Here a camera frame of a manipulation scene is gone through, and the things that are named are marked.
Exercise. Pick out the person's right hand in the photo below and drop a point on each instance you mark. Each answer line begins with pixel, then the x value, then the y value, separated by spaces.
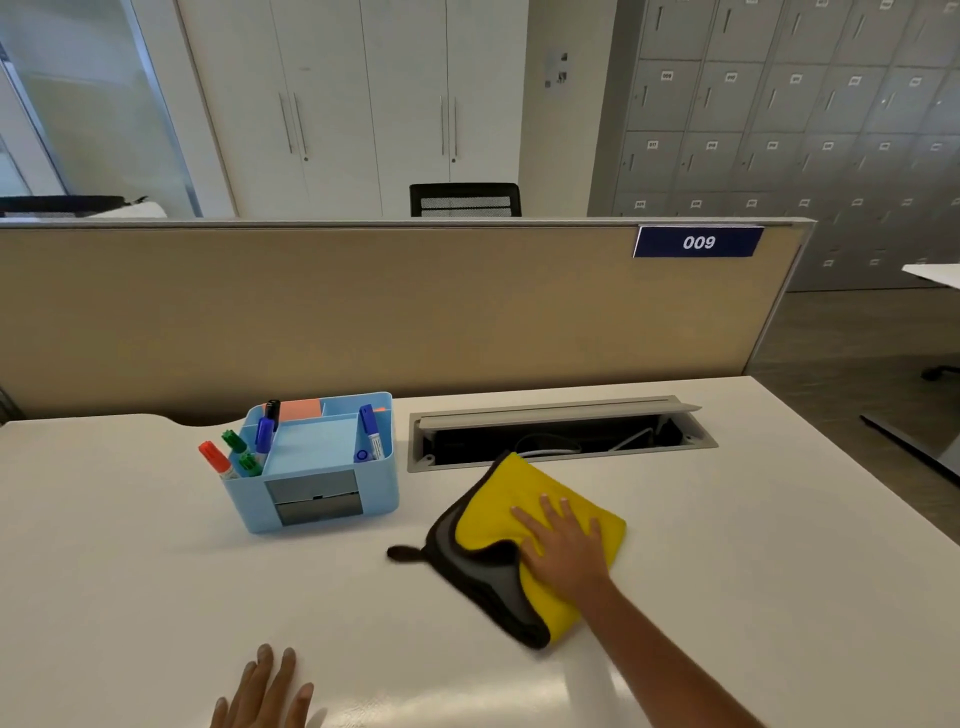
pixel 566 555

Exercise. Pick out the person's left hand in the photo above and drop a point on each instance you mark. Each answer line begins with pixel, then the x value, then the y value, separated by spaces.
pixel 262 701

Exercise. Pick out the person's right middle finger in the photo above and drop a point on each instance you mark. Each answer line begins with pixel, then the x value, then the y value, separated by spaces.
pixel 550 512

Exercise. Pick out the person's left little finger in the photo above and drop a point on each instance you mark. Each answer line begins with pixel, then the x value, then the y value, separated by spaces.
pixel 219 712

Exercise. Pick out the person's left middle finger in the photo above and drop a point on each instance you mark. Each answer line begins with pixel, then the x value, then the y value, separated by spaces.
pixel 283 675

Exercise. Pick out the person's right little finger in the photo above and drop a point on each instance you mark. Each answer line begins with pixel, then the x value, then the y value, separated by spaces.
pixel 597 531

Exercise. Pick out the person's right thumb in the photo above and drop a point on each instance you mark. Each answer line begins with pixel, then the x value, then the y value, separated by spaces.
pixel 524 556

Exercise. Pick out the yellow and grey microfiber cloth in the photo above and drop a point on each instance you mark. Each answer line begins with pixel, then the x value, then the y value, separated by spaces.
pixel 495 517

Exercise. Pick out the person's right forearm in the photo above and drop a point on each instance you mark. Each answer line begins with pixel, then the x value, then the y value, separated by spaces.
pixel 660 667

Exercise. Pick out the light blue desk organizer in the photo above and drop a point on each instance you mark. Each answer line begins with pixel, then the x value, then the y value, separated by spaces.
pixel 319 495

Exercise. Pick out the blue marker with white label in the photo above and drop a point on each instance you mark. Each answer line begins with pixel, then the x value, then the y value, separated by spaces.
pixel 370 435

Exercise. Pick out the red marker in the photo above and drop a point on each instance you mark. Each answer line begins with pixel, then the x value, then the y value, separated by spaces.
pixel 216 459

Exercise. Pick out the black marker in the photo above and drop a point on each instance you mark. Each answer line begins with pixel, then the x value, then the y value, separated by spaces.
pixel 272 412

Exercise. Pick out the beige desk partition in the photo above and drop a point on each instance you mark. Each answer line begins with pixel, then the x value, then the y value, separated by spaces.
pixel 375 315

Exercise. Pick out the orange sticky note pad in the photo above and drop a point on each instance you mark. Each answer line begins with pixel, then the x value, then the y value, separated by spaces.
pixel 300 410

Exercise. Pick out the dark blue number sign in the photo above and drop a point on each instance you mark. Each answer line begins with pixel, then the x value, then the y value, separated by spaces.
pixel 698 241

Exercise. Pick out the black mesh office chair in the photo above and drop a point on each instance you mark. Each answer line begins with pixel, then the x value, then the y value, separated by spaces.
pixel 465 199

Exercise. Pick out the black chair base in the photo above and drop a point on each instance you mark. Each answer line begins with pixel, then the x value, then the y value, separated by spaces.
pixel 941 373

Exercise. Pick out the white side table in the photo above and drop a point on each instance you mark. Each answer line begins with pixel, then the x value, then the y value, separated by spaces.
pixel 937 274

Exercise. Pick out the paper notice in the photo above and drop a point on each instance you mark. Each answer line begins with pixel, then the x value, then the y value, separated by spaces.
pixel 556 69

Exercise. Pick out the white cabinet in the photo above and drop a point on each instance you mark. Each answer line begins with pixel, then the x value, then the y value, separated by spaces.
pixel 352 105

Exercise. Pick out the black chair backrest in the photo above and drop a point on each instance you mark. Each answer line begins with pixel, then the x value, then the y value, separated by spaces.
pixel 60 205

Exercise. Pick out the frosted glass partition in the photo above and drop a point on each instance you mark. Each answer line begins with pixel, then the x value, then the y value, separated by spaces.
pixel 90 105

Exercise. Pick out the grey locker wall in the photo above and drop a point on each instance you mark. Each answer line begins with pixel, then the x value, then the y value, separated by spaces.
pixel 787 112

